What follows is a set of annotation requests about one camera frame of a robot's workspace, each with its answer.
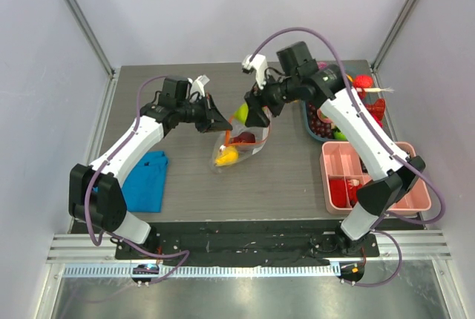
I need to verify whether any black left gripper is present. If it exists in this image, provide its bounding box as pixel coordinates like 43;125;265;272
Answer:
177;93;232;134

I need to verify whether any green toy apple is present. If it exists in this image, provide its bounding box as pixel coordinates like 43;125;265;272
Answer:
234;102;249;125

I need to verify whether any clear orange zip bag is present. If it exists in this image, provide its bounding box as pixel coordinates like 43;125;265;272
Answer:
210;114;272;173

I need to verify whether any dark red toy fruit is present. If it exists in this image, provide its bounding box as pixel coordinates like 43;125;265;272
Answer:
230;131;256;145

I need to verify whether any yellow toy pear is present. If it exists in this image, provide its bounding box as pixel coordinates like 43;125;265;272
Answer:
214;146;239;167

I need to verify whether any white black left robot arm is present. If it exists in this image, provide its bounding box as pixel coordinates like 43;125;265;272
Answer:
68;75;232;259

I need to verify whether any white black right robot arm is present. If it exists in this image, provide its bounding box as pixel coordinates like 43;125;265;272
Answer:
242;42;425;256

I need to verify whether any teal fruit basket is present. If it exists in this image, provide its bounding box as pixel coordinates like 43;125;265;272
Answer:
301;101;347;142

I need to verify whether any dark purple grape bunch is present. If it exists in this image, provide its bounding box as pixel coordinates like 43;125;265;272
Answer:
305;102;334;139

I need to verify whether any green toy lime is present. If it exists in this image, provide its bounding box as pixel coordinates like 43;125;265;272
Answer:
333;129;347;141

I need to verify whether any blue folded t-shirt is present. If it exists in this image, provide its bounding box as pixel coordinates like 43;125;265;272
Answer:
122;151;168;213

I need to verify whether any pink compartment tray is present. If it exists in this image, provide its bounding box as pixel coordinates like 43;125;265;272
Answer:
320;142;432;217

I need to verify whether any red toy meat piece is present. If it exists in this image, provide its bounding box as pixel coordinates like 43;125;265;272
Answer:
329;178;347;208

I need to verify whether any red toy lobster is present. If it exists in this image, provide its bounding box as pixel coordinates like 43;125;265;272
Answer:
356;88;394;128

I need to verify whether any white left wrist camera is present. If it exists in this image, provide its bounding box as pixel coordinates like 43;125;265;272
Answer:
189;75;209;100

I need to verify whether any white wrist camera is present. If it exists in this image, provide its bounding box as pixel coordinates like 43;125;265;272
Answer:
241;54;268;90
189;75;209;100

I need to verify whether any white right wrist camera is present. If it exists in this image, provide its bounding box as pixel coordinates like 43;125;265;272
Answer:
241;54;268;90

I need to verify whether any white perforated cable duct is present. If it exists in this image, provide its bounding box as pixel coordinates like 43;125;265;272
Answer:
63;263;341;279

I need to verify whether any aluminium frame rail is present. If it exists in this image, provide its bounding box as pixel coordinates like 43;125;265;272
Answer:
47;230;452;263

